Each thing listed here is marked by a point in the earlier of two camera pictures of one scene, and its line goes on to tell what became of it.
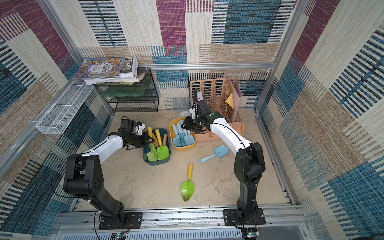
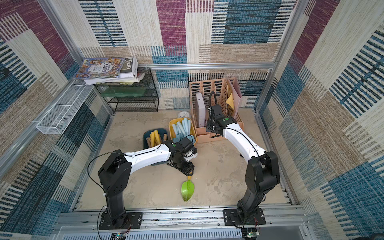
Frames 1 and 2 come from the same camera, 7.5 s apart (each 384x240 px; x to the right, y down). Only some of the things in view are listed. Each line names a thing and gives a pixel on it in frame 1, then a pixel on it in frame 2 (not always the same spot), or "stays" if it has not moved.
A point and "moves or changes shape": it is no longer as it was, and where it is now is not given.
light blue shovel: [220, 151] moves or changes shape
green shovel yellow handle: [187, 188] stays
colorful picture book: [99, 67] stays
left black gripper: [145, 140] -> [188, 169]
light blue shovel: [180, 139] stays
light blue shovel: [176, 138] stays
